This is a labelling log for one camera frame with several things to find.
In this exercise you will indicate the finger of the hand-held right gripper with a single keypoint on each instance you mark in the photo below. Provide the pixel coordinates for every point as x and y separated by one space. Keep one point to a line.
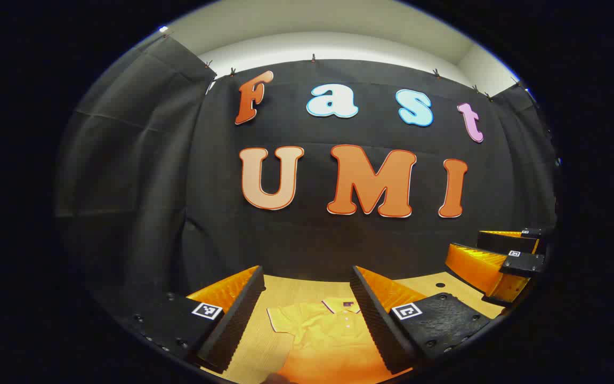
477 266
504 242

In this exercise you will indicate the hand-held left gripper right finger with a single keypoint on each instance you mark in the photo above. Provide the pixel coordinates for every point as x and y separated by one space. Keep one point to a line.
376 325

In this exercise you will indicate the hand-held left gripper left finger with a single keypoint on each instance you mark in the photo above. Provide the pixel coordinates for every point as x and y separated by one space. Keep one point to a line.
237 320

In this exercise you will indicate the black backdrop cloth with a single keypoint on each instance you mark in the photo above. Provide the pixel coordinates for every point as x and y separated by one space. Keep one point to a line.
205 224

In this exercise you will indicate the yellow polo T-shirt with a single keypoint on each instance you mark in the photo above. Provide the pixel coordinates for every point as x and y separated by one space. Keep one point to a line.
328 341

